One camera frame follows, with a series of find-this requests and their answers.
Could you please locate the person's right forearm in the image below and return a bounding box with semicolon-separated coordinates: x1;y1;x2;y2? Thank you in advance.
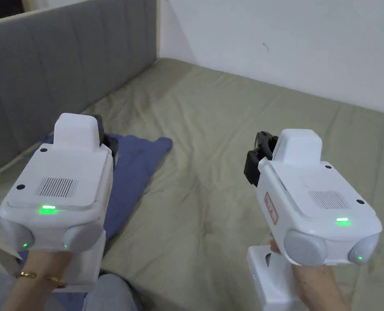
295;284;341;311

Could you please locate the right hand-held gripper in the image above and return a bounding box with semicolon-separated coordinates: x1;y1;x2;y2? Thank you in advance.
243;129;383;311

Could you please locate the person's left forearm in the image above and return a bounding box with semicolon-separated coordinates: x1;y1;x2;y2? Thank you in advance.
0;270;68;311

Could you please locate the person's left hand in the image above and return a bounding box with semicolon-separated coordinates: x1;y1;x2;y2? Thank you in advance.
19;249;74;283

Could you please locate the blue garment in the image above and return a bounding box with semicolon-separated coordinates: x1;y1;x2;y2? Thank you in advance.
46;132;174;295

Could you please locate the grey padded headboard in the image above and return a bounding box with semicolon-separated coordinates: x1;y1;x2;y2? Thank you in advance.
0;0;162;179

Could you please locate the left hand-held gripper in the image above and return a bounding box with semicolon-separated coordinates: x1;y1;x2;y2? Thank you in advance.
0;113;120;294

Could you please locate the person's right hand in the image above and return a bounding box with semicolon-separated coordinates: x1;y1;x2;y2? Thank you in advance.
269;238;337;290

